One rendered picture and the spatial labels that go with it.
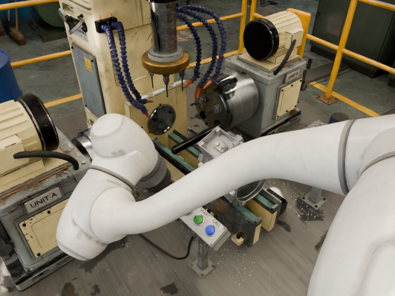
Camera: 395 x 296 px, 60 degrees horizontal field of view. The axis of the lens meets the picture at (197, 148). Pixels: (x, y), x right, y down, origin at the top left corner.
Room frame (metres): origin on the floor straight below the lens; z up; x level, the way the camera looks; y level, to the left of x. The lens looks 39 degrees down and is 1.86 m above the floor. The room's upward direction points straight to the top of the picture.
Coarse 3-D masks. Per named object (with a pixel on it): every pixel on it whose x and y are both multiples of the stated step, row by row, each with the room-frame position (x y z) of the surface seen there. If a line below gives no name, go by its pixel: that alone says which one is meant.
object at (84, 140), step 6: (84, 132) 0.96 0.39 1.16; (78, 138) 0.94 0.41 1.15; (84, 138) 0.94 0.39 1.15; (90, 138) 0.92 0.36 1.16; (78, 144) 0.93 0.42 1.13; (84, 144) 0.90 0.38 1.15; (90, 144) 0.91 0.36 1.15; (84, 150) 0.90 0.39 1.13; (90, 150) 0.89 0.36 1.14; (90, 156) 0.87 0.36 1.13
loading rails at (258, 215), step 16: (160, 144) 1.20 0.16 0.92; (176, 160) 1.08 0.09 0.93; (192, 160) 1.15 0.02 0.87; (176, 176) 1.07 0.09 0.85; (208, 208) 0.91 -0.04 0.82; (224, 208) 0.85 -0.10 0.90; (240, 208) 0.83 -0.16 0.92; (256, 208) 0.87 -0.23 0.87; (272, 208) 0.82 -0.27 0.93; (224, 224) 0.84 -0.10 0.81; (240, 224) 0.78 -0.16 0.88; (256, 224) 0.76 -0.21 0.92; (272, 224) 0.83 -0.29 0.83; (240, 240) 0.76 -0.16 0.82; (256, 240) 0.77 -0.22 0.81
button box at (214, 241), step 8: (200, 208) 0.69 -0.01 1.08; (184, 216) 0.68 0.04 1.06; (192, 216) 0.67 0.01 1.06; (208, 216) 0.66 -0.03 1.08; (192, 224) 0.65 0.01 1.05; (200, 224) 0.64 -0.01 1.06; (208, 224) 0.63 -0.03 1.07; (216, 224) 0.63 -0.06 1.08; (200, 232) 0.62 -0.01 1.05; (216, 232) 0.61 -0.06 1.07; (224, 232) 0.61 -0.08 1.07; (208, 240) 0.59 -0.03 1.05; (216, 240) 0.59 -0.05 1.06; (224, 240) 0.61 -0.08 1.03; (216, 248) 0.59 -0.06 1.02
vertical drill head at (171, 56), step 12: (156, 12) 1.18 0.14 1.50; (168, 12) 1.18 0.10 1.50; (156, 24) 1.18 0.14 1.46; (168, 24) 1.18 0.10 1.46; (156, 36) 1.18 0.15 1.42; (168, 36) 1.18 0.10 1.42; (156, 48) 1.18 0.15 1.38; (168, 48) 1.17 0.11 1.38; (180, 48) 1.23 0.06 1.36; (144, 60) 1.17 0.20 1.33; (156, 60) 1.16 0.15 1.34; (168, 60) 1.15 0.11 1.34; (180, 60) 1.17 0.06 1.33; (156, 72) 1.13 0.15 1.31; (168, 72) 1.13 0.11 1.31; (180, 72) 1.20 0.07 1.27
